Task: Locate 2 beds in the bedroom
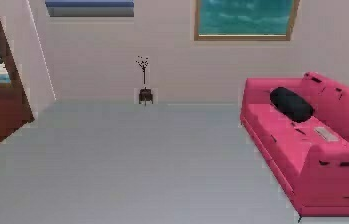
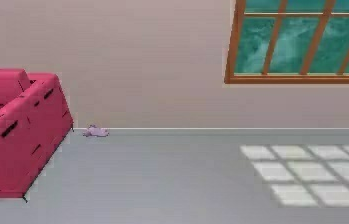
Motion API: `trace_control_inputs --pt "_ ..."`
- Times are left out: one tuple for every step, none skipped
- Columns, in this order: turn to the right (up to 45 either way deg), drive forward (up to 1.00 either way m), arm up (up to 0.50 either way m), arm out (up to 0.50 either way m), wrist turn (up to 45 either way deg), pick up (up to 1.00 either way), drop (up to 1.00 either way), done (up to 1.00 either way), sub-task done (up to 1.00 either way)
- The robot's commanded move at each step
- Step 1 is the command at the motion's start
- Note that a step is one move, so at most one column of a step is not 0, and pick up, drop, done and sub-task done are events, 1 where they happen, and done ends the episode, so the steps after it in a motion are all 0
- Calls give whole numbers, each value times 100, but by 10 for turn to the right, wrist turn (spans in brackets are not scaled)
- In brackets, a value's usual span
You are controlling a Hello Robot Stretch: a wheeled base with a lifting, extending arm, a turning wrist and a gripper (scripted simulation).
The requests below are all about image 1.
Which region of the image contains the black cushion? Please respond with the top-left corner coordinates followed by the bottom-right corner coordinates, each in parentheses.
top-left (269, 86), bottom-right (315, 124)

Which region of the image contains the bare twig house plant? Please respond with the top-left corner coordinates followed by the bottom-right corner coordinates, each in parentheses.
top-left (135, 55), bottom-right (155, 107)

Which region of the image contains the grey remote control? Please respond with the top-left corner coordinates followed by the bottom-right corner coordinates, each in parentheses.
top-left (313, 126), bottom-right (340, 143)

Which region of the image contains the brown wooden shelf unit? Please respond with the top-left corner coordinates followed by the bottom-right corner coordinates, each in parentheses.
top-left (0, 0), bottom-right (36, 157)

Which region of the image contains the blue and grey wall picture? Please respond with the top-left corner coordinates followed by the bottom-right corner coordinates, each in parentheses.
top-left (44, 0), bottom-right (135, 18)

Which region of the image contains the pink sofa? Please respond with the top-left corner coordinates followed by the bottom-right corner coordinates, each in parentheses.
top-left (239, 71), bottom-right (349, 218)

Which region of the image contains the wood framed sea picture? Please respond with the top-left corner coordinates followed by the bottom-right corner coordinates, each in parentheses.
top-left (193, 0), bottom-right (301, 42)

